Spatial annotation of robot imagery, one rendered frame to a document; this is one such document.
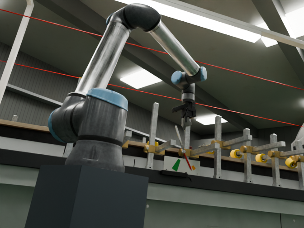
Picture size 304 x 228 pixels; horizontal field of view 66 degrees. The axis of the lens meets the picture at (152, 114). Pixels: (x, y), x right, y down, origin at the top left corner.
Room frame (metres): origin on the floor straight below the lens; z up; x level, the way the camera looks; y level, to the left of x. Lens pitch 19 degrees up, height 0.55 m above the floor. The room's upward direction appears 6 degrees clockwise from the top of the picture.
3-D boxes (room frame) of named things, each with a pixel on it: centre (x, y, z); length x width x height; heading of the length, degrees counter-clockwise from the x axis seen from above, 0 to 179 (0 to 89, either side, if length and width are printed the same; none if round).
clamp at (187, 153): (1.61, -0.28, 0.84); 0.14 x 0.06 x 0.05; 104
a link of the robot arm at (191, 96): (1.52, -0.24, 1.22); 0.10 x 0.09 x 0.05; 14
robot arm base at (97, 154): (0.78, 0.16, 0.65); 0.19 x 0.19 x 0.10
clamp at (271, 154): (1.80, -1.01, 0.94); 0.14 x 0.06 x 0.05; 104
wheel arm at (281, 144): (1.69, -0.80, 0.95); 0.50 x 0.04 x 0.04; 14
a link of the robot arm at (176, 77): (1.42, -0.17, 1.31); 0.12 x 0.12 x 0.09; 50
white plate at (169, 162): (1.57, -0.24, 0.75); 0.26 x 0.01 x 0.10; 104
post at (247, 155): (1.73, -0.75, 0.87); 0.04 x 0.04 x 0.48; 14
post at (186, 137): (1.60, -0.26, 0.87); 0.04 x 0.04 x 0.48; 14
